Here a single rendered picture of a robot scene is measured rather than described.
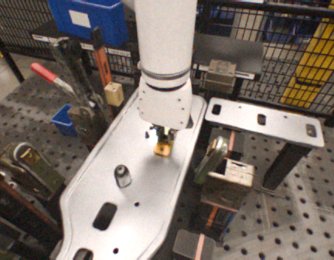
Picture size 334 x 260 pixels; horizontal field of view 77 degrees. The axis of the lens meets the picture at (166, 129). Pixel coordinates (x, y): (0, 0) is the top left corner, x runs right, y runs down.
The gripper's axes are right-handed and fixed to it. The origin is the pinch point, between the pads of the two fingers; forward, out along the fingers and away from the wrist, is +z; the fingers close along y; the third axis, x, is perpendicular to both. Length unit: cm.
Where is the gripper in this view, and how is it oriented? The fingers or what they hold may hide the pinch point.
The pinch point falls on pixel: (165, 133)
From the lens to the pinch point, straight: 48.8
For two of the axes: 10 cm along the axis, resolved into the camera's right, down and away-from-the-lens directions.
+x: 3.3, -7.0, 6.3
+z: 0.0, 6.7, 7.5
